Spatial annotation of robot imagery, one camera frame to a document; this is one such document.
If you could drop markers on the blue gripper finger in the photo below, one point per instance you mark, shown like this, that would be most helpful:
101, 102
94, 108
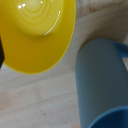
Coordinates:
1, 53

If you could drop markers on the yellow dish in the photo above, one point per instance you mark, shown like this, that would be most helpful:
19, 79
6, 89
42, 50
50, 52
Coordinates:
30, 36

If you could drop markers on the blue cup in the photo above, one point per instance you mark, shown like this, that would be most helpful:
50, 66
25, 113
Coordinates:
100, 83

